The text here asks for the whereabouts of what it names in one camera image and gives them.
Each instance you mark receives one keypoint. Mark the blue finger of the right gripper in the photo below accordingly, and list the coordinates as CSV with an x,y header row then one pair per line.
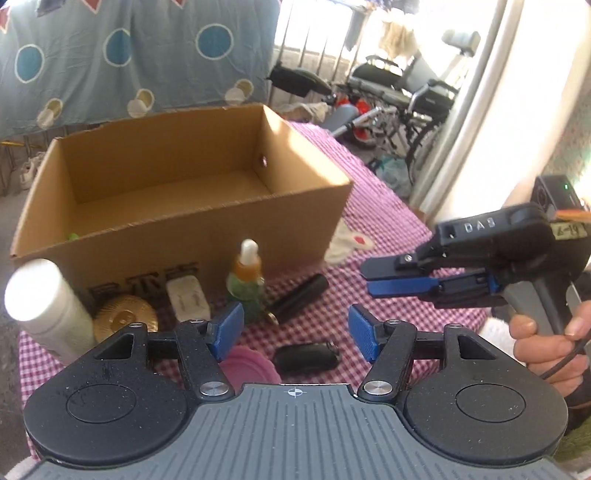
x,y
402,287
407,265

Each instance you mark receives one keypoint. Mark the blue patterned bedsheet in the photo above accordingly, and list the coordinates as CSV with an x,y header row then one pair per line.
x,y
66,63

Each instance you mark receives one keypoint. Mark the green dropper bottle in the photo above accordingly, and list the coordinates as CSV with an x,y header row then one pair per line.
x,y
245,282

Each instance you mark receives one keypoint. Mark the pink plastic lid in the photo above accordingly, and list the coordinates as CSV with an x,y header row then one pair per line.
x,y
244,365

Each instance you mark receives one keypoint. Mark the gold lidded jar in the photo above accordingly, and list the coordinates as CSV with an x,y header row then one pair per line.
x,y
122,311

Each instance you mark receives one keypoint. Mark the brown cardboard box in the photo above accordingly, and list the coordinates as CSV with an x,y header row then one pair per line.
x,y
177,193

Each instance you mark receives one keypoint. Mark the black wheelchair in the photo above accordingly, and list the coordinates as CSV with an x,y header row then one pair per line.
x,y
401,110

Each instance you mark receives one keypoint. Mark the white power adapter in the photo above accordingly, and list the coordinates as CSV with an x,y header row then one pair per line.
x,y
187,299

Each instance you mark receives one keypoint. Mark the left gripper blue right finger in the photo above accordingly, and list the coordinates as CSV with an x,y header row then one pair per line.
x,y
367,332

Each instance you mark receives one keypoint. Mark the person's right hand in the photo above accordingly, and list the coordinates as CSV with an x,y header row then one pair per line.
x,y
540,353

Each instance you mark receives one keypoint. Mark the black cylindrical tube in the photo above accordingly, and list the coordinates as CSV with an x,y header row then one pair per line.
x,y
288,306

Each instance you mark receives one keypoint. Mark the black car key fob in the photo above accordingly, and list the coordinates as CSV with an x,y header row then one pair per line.
x,y
306,358

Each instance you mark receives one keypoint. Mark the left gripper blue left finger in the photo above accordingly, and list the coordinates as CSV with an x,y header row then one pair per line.
x,y
224,329

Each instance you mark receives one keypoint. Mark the white sneakers pair left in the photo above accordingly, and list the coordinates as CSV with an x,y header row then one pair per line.
x,y
29,170

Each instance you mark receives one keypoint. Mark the pink checkered tablecloth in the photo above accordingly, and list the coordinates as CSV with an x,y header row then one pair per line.
x,y
375,211

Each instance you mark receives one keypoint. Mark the white plastic bottle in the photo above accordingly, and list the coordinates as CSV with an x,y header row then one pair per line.
x,y
41,301

